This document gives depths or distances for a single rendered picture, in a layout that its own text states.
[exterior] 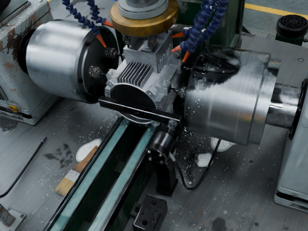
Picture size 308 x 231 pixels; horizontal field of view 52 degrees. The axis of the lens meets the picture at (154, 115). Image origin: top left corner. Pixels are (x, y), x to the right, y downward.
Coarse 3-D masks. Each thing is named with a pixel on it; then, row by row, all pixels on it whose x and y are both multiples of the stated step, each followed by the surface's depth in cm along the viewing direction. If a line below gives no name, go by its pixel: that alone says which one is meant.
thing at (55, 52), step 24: (48, 24) 96; (72, 24) 95; (48, 48) 92; (72, 48) 89; (96, 48) 95; (48, 72) 93; (72, 72) 89; (96, 72) 93; (72, 96) 96; (96, 96) 100
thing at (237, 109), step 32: (192, 64) 79; (224, 64) 75; (256, 64) 74; (192, 96) 77; (224, 96) 74; (256, 96) 71; (288, 96) 76; (192, 128) 83; (224, 128) 77; (256, 128) 74; (288, 128) 79
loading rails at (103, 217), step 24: (120, 120) 99; (120, 144) 96; (144, 144) 92; (96, 168) 88; (120, 168) 96; (144, 168) 91; (72, 192) 83; (96, 192) 89; (120, 192) 81; (72, 216) 80; (96, 216) 78; (120, 216) 82
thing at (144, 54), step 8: (168, 32) 90; (136, 40) 93; (144, 40) 94; (160, 40) 93; (168, 40) 90; (128, 48) 87; (136, 48) 92; (144, 48) 89; (160, 48) 86; (168, 48) 91; (128, 56) 88; (136, 56) 87; (144, 56) 86; (152, 56) 85; (160, 56) 87; (168, 56) 92; (144, 64) 88; (152, 64) 87; (160, 64) 88
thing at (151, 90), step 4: (172, 52) 94; (176, 52) 93; (180, 52) 94; (176, 56) 94; (112, 76) 88; (108, 80) 88; (112, 80) 87; (116, 80) 88; (108, 84) 88; (112, 84) 87; (148, 88) 83; (152, 88) 83; (156, 88) 84; (148, 92) 83; (152, 92) 83; (156, 92) 84; (152, 96) 84; (116, 112) 96; (120, 116) 97; (152, 124) 93; (156, 124) 92
